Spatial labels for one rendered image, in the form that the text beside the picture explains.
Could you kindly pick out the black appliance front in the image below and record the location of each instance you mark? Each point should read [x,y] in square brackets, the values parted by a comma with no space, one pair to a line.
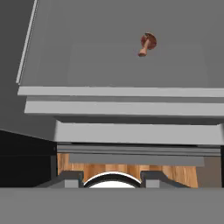
[26,160]

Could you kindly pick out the brown mushroom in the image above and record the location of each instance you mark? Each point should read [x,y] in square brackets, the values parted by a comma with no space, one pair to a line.
[148,42]

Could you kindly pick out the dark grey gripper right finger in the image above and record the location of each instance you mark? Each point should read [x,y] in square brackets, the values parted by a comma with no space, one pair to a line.
[151,178]

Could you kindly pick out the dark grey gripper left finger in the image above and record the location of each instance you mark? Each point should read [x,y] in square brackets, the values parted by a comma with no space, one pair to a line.
[71,178]

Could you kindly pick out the grey drawer front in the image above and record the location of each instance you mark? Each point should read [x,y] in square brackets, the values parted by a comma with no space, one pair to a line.
[122,108]

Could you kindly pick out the white round black-rimmed object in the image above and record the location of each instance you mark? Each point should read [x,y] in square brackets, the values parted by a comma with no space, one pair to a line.
[112,182]

